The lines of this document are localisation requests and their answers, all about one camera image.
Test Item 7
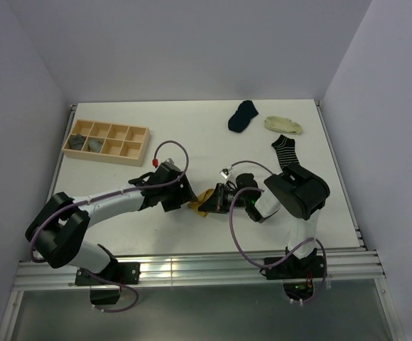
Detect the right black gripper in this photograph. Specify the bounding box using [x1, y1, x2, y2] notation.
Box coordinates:
[200, 183, 249, 213]

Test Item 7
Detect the mustard yellow sock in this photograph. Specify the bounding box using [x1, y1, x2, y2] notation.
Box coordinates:
[188, 188, 215, 217]

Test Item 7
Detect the light grey sock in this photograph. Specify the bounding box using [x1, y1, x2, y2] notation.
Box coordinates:
[87, 139, 103, 153]

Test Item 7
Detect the dark grey sock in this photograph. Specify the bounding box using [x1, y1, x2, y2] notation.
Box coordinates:
[68, 134, 86, 151]

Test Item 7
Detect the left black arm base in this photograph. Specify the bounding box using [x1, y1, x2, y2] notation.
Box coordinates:
[75, 262, 141, 313]

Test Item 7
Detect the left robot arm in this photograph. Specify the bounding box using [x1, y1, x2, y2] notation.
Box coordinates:
[25, 161, 196, 283]

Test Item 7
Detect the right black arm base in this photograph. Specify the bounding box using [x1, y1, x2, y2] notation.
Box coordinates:
[259, 249, 327, 303]

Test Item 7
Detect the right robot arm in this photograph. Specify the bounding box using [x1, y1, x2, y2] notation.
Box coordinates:
[190, 163, 330, 277]

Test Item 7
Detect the wooden compartment tray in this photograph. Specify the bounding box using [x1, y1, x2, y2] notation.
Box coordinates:
[62, 119, 151, 166]

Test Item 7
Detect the navy blue sock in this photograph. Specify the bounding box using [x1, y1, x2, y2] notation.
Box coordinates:
[227, 100, 259, 134]

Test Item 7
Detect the black striped sock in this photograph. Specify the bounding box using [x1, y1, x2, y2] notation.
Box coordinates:
[271, 134, 300, 169]

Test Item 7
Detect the cream sock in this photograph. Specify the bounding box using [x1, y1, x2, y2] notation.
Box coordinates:
[264, 116, 303, 135]

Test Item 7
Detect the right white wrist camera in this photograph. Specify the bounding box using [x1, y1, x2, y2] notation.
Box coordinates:
[219, 168, 232, 180]

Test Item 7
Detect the aluminium frame rail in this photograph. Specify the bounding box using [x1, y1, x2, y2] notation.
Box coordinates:
[11, 249, 385, 291]

